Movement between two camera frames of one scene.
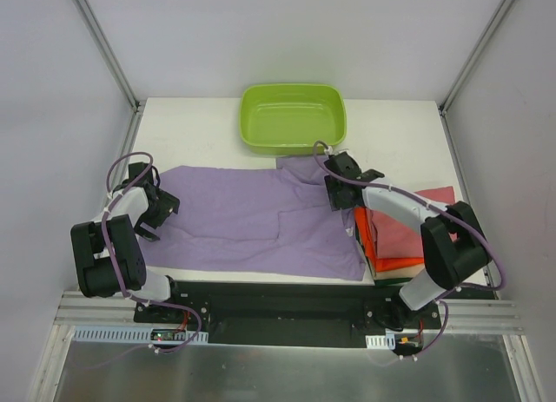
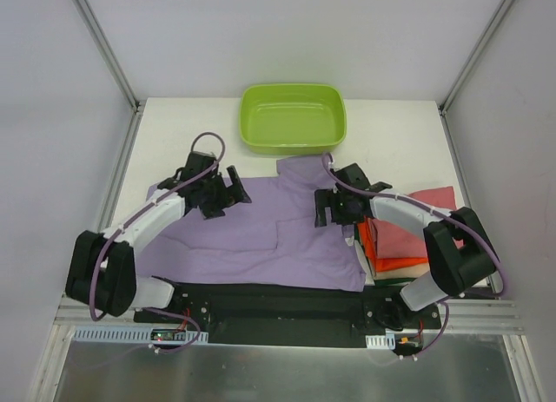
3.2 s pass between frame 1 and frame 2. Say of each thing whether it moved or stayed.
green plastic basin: stayed
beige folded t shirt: stayed
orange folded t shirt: stayed
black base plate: stayed
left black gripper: moved
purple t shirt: moved
